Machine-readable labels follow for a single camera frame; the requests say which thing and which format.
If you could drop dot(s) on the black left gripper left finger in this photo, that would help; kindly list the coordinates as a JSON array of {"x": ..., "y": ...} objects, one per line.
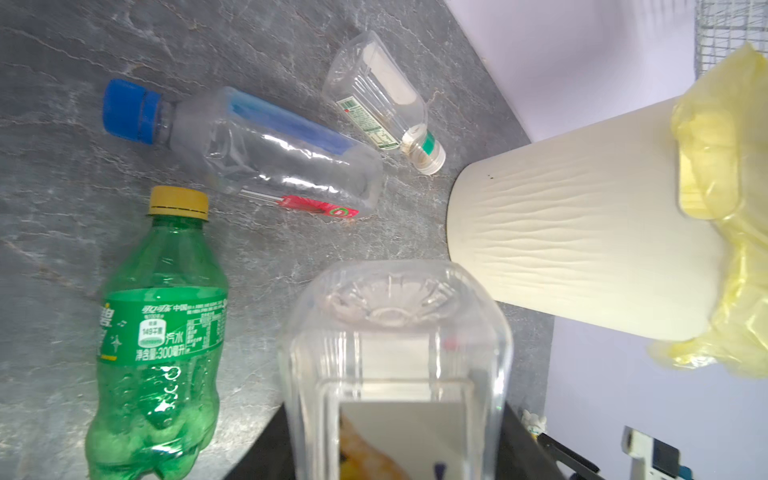
[{"x": 270, "y": 457}]

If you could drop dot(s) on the yellow bin liner bag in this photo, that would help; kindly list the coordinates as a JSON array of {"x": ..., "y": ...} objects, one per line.
[{"x": 720, "y": 125}]

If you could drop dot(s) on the small bottle blue red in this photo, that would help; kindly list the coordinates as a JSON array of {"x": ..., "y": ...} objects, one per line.
[{"x": 242, "y": 145}]

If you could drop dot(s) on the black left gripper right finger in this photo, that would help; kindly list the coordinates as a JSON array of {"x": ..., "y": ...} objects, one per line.
[{"x": 519, "y": 457}]

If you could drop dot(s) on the white wire shelf basket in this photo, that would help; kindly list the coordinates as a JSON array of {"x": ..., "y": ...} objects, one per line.
[{"x": 723, "y": 26}]

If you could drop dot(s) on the clear bottle white green cap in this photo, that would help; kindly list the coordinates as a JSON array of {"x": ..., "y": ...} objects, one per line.
[{"x": 395, "y": 369}]

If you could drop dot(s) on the small yellow white toy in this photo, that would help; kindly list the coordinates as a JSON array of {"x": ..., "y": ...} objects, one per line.
[{"x": 534, "y": 424}]

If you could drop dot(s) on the white ribbed trash bin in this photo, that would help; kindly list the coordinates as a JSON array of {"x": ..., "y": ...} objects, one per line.
[{"x": 587, "y": 226}]

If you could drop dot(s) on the clear bottle far green cap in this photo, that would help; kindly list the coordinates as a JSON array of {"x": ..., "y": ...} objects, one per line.
[{"x": 366, "y": 84}]

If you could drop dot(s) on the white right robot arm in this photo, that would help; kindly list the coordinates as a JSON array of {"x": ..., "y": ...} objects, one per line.
[{"x": 650, "y": 458}]

